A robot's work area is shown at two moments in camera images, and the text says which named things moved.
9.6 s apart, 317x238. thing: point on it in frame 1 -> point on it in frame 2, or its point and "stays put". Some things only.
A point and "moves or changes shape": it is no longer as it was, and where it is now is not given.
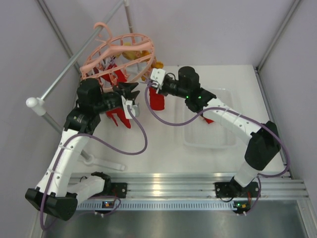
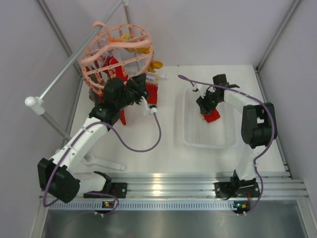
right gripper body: [172, 87] -> [210, 102]
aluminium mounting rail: [185, 191] stays put
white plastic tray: [202, 134] stays put
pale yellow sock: [131, 54] -> [125, 37]
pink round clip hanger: [121, 58] moves or changes shape
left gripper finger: [126, 89] -> [138, 82]
